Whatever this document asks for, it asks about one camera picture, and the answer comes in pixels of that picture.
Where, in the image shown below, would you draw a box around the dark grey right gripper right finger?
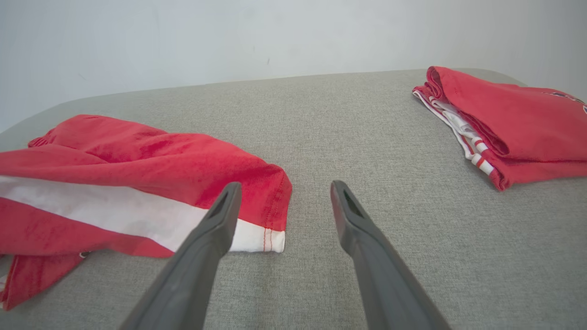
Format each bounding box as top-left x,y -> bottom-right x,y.
330,180 -> 452,330

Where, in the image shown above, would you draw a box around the red shorts with white stripe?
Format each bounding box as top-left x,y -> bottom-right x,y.
0,114 -> 293,312

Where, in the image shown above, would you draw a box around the red basketball jersey number 23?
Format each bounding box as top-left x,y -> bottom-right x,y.
412,66 -> 587,192

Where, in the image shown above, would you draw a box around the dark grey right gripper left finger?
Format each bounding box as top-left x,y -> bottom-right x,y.
120,182 -> 243,330

